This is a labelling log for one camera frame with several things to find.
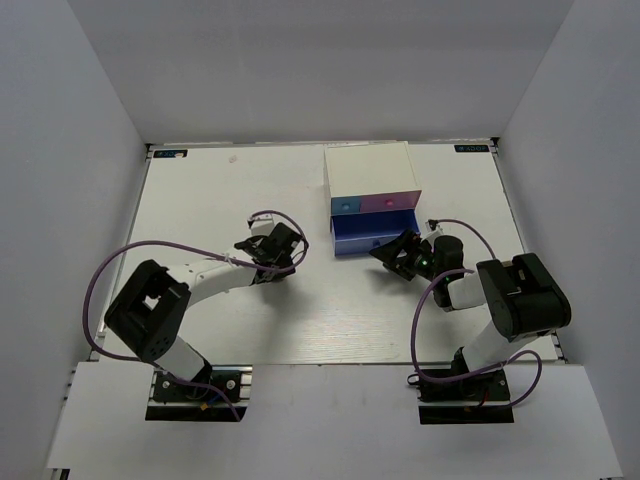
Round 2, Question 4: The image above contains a blue wide bottom drawer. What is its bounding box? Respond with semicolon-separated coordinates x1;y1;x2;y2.
331;209;420;257

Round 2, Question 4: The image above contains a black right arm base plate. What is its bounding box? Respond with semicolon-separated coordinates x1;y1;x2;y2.
407;370;514;425

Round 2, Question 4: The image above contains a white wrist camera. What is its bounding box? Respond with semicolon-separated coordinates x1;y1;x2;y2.
247;214;275;236
423;219;443;245

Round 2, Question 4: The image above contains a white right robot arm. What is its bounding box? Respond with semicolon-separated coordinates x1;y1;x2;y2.
370;230;572;399

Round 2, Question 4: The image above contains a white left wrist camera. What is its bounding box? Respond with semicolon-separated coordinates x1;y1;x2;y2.
247;214;275;236

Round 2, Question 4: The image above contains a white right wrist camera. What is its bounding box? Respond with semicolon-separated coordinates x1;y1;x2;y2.
423;219;443;245

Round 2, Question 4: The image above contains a light blue small drawer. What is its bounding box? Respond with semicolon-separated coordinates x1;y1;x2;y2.
330;196;361;216

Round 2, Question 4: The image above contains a white mini drawer cabinet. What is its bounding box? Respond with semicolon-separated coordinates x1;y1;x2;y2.
324;142;421;198

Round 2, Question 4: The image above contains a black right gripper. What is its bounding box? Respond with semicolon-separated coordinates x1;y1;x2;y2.
371;227;443;282

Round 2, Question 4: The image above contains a pink small drawer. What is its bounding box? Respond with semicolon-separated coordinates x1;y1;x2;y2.
360;190;421;213

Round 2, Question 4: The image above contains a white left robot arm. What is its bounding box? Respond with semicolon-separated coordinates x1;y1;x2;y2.
105;222;305;399

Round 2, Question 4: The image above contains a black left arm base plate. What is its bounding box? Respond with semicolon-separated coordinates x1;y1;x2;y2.
145;366;253;423

